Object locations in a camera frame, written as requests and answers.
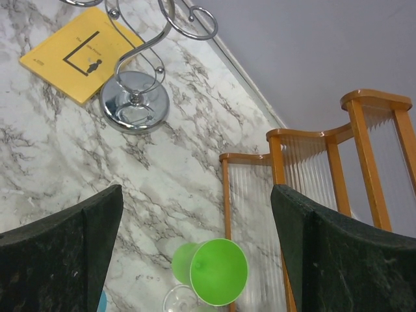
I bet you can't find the yellow book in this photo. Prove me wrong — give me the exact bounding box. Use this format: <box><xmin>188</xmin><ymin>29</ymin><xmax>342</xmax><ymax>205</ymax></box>
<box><xmin>19</xmin><ymin>7</ymin><xmax>142</xmax><ymax>105</ymax></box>

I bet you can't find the blue plastic wine glass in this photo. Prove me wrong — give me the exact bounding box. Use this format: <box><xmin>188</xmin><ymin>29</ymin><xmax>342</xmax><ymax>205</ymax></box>
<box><xmin>97</xmin><ymin>291</ymin><xmax>107</xmax><ymax>312</ymax></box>

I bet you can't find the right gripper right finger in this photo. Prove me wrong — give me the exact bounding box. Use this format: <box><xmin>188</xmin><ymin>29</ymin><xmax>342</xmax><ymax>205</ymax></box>
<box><xmin>270</xmin><ymin>185</ymin><xmax>415</xmax><ymax>311</ymax></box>

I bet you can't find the green plastic wine glass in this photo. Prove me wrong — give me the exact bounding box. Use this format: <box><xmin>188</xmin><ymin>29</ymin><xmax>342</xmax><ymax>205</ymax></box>
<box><xmin>172</xmin><ymin>238</ymin><xmax>250</xmax><ymax>306</ymax></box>

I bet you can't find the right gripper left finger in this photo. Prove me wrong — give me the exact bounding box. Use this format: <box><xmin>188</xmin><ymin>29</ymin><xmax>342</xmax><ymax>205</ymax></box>
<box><xmin>1</xmin><ymin>185</ymin><xmax>124</xmax><ymax>311</ymax></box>

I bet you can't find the chrome wine glass rack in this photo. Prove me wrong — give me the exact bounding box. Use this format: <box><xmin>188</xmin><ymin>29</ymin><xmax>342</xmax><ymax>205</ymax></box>
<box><xmin>58</xmin><ymin>0</ymin><xmax>218</xmax><ymax>135</ymax></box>

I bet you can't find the wooden shelf rack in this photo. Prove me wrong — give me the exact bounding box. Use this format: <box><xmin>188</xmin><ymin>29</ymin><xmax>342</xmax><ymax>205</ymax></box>
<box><xmin>219</xmin><ymin>89</ymin><xmax>415</xmax><ymax>311</ymax></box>

